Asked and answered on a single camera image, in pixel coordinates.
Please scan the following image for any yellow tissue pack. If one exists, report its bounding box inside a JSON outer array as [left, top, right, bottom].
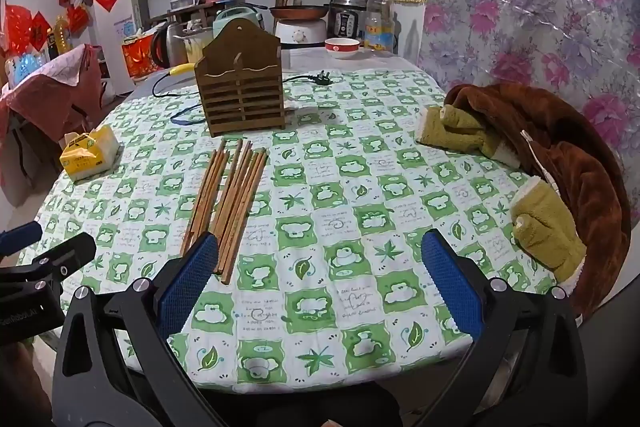
[[60, 125, 123, 182]]

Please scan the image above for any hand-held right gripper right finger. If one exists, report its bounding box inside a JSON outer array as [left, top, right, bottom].
[[412, 228, 590, 427]]

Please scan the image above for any green white checkered tablecloth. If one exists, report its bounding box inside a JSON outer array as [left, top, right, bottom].
[[17, 57, 568, 395]]

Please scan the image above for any floral plastic sheet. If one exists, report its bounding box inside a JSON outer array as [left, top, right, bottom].
[[417, 0, 640, 228]]

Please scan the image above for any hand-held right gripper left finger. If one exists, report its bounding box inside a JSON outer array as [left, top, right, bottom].
[[51, 231, 228, 427]]

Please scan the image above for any yellow cooking oil bottle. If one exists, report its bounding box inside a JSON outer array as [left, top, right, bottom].
[[51, 16, 72, 56]]

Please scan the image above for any red white bowl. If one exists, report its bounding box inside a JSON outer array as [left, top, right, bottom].
[[324, 38, 361, 60]]

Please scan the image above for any thin black cable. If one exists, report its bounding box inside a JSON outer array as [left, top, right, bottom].
[[151, 71, 202, 98]]

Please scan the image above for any black power plug cable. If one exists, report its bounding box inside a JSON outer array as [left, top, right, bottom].
[[281, 69, 332, 84]]

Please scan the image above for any red plastic bag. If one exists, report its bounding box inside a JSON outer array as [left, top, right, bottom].
[[2, 4, 33, 55]]

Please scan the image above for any steel black electric kettle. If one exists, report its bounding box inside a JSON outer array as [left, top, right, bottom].
[[150, 22, 188, 69]]

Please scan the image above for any set of wooden chopsticks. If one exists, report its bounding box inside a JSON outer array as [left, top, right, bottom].
[[180, 137, 269, 286]]

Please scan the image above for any red plastic cover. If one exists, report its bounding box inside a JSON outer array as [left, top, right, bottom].
[[0, 44, 106, 188]]

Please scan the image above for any blue cord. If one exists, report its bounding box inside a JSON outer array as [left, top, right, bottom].
[[170, 103, 207, 126]]

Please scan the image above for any wooden slatted chopstick holder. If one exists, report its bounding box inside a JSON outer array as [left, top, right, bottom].
[[194, 19, 287, 138]]

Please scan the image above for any blue plastic bag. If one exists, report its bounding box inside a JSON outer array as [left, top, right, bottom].
[[12, 53, 49, 86]]

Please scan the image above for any clear plastic oil bottle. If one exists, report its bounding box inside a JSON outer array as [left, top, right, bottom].
[[363, 0, 396, 54]]

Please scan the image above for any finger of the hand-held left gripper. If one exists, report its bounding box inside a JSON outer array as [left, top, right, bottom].
[[15, 233, 97, 288], [0, 221, 44, 258]]

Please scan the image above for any brown fleece jacket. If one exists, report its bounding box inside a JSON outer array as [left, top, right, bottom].
[[415, 82, 632, 323]]

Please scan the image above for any white cord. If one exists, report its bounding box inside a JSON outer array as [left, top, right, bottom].
[[520, 129, 561, 198]]

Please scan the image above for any black silver pressure cooker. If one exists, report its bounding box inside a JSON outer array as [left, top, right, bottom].
[[327, 0, 375, 48]]

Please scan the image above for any small red diamond paper decoration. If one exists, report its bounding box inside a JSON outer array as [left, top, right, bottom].
[[29, 11, 52, 50]]

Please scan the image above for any white cloth with gold fringe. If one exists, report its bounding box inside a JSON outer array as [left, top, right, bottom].
[[390, 0, 429, 60]]

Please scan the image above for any red gift box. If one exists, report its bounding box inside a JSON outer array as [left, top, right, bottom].
[[121, 32, 162, 81]]

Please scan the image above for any white crumpled tissue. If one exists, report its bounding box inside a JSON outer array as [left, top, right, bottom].
[[286, 99, 321, 118]]

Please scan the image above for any white round cooker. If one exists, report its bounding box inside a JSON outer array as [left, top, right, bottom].
[[276, 19, 328, 50]]

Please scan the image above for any mint green rice cooker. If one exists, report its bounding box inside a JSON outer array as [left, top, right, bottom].
[[213, 6, 266, 42]]

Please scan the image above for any orange frying pan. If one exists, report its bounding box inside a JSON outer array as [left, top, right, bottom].
[[268, 4, 331, 22]]

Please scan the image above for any steel pot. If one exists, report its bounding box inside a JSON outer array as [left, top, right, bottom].
[[182, 26, 217, 64]]

